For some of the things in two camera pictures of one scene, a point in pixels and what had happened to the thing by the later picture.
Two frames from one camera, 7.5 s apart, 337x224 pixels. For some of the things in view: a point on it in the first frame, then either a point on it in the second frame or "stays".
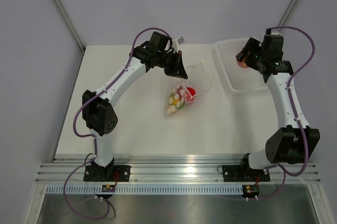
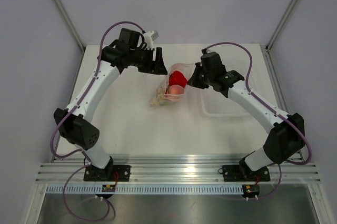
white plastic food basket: [240, 79] -> [215, 103]
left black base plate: [107, 173] stays
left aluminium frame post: [63, 10] stays
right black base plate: [238, 173] stays
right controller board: [250, 190] stays
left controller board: [108, 188] stays
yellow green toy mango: [174, 99] -> [164, 102]
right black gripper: [252, 46] -> [194, 81]
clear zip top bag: [186, 92] -> [161, 97]
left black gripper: [177, 69] -> [157, 67]
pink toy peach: [242, 64] -> [176, 89]
